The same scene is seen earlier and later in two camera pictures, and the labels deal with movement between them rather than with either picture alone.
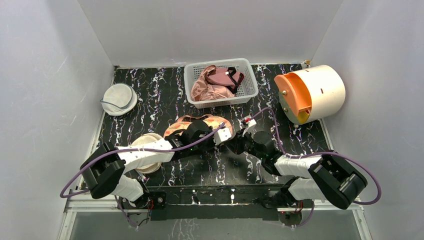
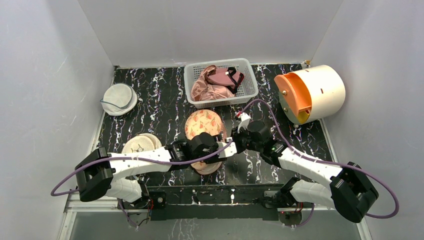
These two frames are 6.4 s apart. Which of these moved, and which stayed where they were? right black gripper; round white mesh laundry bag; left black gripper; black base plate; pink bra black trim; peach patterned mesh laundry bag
Moved: left black gripper; peach patterned mesh laundry bag
Stayed: right black gripper; black base plate; pink bra black trim; round white mesh laundry bag
